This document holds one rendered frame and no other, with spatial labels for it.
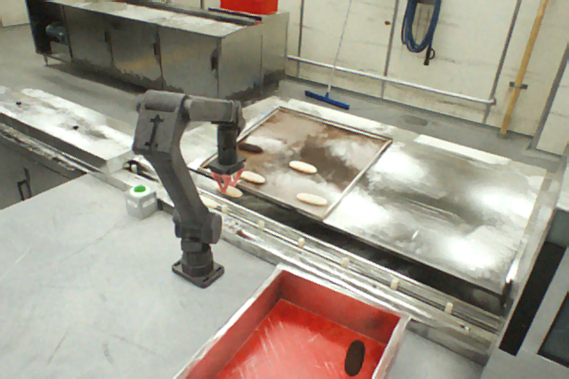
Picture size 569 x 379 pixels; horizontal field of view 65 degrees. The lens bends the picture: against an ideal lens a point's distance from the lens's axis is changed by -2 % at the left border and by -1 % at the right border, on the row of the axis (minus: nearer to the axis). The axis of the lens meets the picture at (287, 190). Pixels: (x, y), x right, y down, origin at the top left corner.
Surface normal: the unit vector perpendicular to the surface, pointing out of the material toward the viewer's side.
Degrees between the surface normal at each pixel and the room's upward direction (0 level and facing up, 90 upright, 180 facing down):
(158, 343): 0
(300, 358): 0
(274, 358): 0
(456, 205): 10
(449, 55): 90
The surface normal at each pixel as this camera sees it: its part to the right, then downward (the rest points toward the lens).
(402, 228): -0.04, -0.78
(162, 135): -0.12, -0.15
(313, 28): -0.55, 0.38
